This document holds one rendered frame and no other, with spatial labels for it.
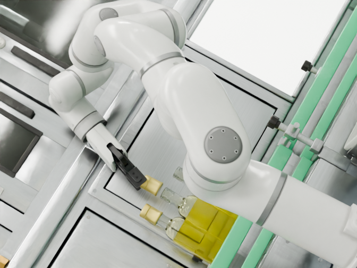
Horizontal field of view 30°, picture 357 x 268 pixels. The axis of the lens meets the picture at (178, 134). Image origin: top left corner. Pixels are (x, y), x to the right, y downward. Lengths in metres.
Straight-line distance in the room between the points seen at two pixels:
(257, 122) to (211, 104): 0.74
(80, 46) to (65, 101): 0.20
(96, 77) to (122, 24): 0.40
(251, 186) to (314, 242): 0.13
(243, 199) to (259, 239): 0.36
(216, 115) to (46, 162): 0.85
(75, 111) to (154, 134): 0.25
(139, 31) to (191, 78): 0.16
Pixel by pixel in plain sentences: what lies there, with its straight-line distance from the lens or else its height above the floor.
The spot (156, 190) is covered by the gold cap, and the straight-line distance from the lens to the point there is 1.53.
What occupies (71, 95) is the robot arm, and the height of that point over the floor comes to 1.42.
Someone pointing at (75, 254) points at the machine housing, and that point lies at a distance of 1.71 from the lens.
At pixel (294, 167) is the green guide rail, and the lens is 1.45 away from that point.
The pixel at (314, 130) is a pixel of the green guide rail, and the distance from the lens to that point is 1.58.
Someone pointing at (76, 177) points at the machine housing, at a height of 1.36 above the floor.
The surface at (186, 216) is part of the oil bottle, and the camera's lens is 1.51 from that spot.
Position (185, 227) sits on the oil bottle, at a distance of 1.51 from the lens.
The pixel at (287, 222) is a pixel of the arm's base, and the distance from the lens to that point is 1.06.
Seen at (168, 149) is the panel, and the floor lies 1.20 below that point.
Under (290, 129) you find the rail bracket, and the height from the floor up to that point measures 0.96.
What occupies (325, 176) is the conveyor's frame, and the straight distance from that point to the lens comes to 1.44.
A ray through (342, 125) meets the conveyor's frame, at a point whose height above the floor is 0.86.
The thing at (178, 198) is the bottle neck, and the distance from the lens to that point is 1.53.
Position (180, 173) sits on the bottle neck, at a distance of 1.54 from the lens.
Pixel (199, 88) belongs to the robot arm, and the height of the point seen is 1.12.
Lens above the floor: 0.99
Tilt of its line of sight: 7 degrees up
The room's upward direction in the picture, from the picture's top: 60 degrees counter-clockwise
